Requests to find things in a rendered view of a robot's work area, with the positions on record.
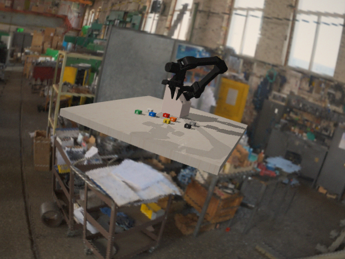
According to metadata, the yellow block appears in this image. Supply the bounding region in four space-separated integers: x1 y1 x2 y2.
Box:
163 118 171 124

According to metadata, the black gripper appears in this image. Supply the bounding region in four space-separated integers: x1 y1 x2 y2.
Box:
161 73 194 100

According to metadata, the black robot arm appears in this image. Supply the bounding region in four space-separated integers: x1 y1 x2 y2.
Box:
165 56 227 101

